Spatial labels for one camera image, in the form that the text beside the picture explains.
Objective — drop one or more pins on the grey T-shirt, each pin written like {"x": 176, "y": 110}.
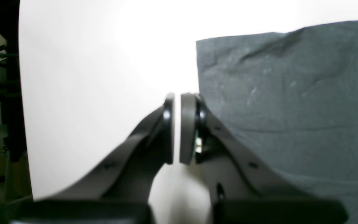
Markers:
{"x": 293, "y": 100}

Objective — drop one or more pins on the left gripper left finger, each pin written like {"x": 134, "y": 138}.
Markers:
{"x": 117, "y": 190}

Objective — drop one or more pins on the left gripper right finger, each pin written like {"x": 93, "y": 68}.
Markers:
{"x": 243, "y": 189}

